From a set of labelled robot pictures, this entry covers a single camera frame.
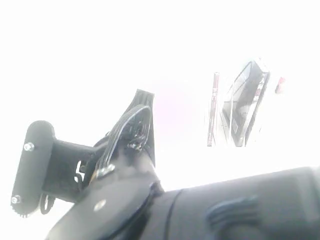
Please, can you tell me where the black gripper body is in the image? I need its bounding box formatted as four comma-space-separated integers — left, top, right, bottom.
10, 89, 156, 218

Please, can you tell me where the black cover book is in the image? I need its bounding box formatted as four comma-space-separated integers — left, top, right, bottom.
222, 58, 271, 147

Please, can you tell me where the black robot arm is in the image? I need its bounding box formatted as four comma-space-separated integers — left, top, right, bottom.
10, 89, 320, 240

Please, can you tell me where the dark brown spine book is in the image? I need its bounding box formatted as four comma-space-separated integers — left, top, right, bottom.
207, 72, 220, 147

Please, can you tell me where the red orange spine book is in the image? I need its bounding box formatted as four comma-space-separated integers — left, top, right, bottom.
274, 76, 286, 95

